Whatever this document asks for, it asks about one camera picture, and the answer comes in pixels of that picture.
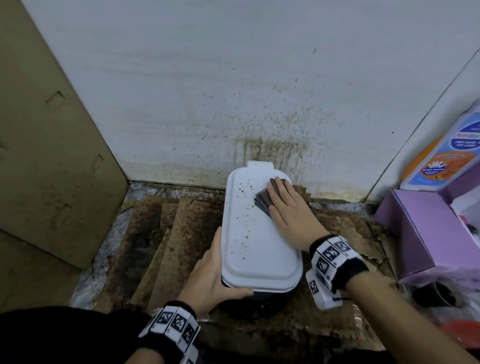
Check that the stained brown cardboard sheet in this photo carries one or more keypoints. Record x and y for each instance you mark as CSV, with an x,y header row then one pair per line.
x,y
176,243

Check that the white bottle blue orange label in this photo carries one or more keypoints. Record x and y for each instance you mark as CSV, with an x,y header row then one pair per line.
x,y
446,165

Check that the purple cardboard display box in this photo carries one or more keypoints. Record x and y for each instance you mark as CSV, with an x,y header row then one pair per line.
x,y
423,232

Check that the person's left forearm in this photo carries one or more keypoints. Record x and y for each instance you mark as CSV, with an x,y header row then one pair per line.
x,y
144,356

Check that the person's right forearm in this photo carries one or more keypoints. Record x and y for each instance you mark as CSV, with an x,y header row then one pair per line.
x,y
405,322

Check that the dark drink cup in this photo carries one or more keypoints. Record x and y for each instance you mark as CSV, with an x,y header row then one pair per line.
x,y
435,296

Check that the right wrist marker band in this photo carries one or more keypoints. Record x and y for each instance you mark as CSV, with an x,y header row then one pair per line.
x,y
337,266

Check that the person's black clothing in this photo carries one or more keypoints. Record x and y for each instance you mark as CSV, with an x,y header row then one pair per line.
x,y
56,337

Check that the person's left hand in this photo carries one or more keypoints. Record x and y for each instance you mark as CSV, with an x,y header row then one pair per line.
x,y
206,288

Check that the brown cardboard panel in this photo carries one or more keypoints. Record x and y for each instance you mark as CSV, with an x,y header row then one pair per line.
x,y
48,161

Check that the person's right hand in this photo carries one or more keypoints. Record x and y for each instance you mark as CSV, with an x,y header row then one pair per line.
x,y
296,221

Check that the white lidded trash bin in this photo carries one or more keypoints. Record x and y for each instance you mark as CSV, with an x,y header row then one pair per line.
x,y
255,255

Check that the orange plastic basket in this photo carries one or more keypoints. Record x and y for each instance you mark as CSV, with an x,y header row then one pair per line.
x,y
463,333

